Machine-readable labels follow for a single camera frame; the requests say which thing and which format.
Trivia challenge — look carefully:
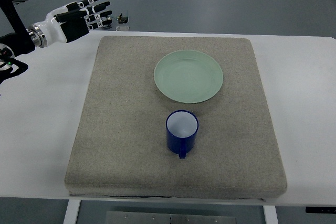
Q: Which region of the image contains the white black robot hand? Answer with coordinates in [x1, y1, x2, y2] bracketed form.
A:
[27, 0, 112, 48]

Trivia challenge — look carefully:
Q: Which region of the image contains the blue mug white inside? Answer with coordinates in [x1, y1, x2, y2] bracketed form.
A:
[165, 110, 199, 159]

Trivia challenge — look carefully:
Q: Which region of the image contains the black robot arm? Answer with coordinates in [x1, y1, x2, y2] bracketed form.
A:
[1, 0, 35, 82]

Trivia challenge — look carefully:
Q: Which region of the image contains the small clear floor plate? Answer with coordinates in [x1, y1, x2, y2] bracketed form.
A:
[116, 26, 130, 31]

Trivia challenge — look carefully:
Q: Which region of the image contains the light green plate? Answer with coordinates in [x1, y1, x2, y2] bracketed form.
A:
[154, 50, 224, 103]

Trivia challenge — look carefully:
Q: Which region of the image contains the small white floor gadget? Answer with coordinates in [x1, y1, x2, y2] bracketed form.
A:
[102, 17, 113, 29]

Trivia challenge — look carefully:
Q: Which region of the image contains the small device on floor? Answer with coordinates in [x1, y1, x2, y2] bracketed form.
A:
[117, 13, 129, 24]

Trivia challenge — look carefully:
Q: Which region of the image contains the beige fabric cushion mat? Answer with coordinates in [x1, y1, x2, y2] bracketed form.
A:
[65, 36, 287, 199]

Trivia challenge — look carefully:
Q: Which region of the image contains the white table leg left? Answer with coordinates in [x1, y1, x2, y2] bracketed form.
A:
[63, 199, 81, 224]

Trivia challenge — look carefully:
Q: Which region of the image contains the white table leg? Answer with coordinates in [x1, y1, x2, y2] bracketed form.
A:
[63, 199, 81, 224]
[263, 206, 279, 224]

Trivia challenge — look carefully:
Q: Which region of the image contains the white table leg right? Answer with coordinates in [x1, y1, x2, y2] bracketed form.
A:
[263, 206, 279, 224]

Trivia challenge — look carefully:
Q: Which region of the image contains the black table control panel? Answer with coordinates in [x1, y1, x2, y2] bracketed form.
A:
[305, 207, 336, 214]

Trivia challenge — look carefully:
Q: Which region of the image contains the metal base plate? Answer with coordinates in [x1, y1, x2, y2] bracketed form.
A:
[105, 211, 237, 224]

